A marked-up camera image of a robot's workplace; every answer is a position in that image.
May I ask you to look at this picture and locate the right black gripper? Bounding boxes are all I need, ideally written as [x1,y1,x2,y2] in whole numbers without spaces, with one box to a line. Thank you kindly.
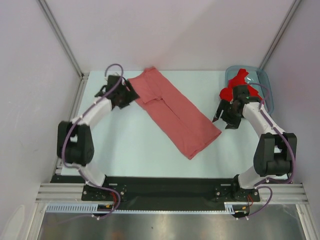
[212,98,242,130]

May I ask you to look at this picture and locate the salmon pink t shirt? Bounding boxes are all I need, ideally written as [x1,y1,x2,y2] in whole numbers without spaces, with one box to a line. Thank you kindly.
[128,67,222,160]

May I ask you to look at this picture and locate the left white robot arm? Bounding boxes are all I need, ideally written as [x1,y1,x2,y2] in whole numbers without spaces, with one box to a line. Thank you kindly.
[57,75,139,200]

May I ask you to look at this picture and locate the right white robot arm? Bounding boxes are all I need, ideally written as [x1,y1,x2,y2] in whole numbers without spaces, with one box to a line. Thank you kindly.
[213,84,298,201]

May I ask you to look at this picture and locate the bright red t shirt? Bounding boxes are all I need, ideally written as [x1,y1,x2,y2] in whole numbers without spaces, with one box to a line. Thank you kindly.
[219,68,262,102]

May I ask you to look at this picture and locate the clear blue plastic bin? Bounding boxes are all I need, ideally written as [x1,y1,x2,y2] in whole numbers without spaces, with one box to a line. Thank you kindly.
[225,65,274,115]

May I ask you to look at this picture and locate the grey slotted cable duct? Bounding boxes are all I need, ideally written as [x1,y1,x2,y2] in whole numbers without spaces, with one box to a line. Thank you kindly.
[46,202,249,215]

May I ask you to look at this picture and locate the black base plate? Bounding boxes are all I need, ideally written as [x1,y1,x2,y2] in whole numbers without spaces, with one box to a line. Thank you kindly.
[50,175,261,213]

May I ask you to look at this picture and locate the left aluminium corner post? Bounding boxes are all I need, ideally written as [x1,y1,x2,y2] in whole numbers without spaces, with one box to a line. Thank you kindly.
[36,0,84,79]

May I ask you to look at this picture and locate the aluminium corner post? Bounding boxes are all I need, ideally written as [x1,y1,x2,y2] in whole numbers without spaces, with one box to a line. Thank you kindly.
[259,0,303,70]
[36,0,84,79]

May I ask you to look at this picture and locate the right aluminium corner post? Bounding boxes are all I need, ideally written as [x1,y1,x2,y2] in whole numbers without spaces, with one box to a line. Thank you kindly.
[259,0,303,70]

